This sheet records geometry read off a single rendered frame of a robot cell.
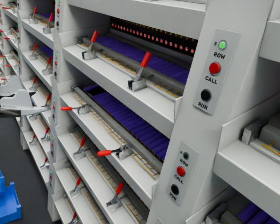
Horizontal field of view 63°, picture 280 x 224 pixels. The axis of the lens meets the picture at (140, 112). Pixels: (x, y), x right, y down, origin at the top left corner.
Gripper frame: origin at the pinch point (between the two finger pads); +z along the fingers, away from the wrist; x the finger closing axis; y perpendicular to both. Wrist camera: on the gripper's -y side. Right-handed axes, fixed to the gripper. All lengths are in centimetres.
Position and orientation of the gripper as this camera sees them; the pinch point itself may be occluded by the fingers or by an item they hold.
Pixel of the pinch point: (37, 102)
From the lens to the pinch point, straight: 61.7
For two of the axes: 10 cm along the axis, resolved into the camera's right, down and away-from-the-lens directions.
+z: 7.9, -0.7, 6.1
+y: 2.2, -9.0, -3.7
